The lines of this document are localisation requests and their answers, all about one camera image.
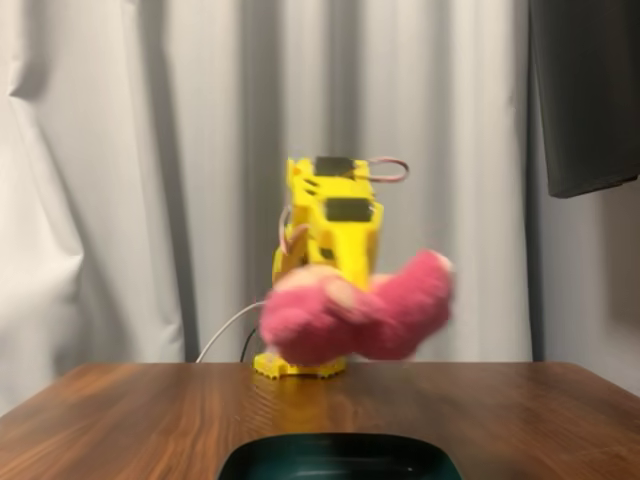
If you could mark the yellow hinged gripper finger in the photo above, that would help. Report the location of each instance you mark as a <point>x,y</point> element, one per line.
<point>355,255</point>

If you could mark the yellow gripper body black servo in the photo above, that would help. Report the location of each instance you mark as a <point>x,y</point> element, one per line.
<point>353,248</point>

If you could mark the yellow robot base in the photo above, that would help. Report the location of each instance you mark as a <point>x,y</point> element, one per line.
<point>272,370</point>

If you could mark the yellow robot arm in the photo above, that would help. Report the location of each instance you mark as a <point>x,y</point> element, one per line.
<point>305,195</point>

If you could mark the pink strawberry bear plush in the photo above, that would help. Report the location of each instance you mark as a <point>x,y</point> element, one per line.
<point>350,320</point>

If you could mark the dark green square bin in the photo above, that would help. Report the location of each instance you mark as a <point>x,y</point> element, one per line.
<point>340,460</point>

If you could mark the white grey curtain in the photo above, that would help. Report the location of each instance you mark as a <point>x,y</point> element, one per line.
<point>425,100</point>

